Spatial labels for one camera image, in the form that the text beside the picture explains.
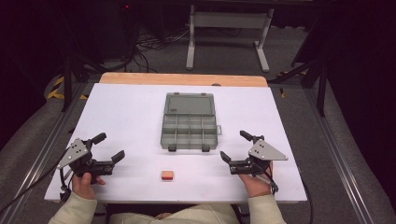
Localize black cables on floor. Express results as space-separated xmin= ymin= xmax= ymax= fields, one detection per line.
xmin=122 ymin=26 xmax=244 ymax=74

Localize person's torso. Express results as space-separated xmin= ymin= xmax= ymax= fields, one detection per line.
xmin=107 ymin=203 xmax=241 ymax=224

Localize aluminium floor rail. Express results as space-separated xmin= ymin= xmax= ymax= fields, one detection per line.
xmin=0 ymin=82 xmax=94 ymax=224
xmin=303 ymin=88 xmax=379 ymax=224

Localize black tripod stand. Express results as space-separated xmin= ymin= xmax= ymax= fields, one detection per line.
xmin=268 ymin=57 xmax=330 ymax=119
xmin=59 ymin=54 xmax=110 ymax=114

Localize person's right hand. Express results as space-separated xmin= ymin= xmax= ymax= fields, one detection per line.
xmin=238 ymin=161 xmax=275 ymax=199

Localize hand-held gripper cable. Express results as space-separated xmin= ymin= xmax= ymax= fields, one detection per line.
xmin=0 ymin=148 xmax=75 ymax=217
xmin=254 ymin=160 xmax=280 ymax=196

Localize left hand-held gripper cable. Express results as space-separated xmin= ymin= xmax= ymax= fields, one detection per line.
xmin=0 ymin=148 xmax=75 ymax=217

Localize small orange red block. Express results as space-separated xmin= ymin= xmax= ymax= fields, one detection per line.
xmin=161 ymin=169 xmax=175 ymax=182

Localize yellow black floor tape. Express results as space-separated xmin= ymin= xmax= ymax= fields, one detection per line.
xmin=46 ymin=75 xmax=90 ymax=101

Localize white metal stand frame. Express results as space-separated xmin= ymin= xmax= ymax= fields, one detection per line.
xmin=185 ymin=4 xmax=276 ymax=74

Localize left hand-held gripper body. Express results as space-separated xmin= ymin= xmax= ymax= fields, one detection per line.
xmin=56 ymin=138 xmax=115 ymax=185

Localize wooden table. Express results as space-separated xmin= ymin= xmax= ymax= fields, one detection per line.
xmin=98 ymin=72 xmax=269 ymax=89

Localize person's left hand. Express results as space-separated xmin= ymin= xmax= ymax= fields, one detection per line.
xmin=72 ymin=173 xmax=106 ymax=201

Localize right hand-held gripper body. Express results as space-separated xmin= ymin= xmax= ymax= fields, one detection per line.
xmin=229 ymin=134 xmax=289 ymax=176

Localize right hand-held gripper cable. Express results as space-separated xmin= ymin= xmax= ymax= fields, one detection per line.
xmin=254 ymin=160 xmax=280 ymax=196

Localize grey plastic compartment box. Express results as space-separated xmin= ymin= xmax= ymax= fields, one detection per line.
xmin=160 ymin=91 xmax=223 ymax=153

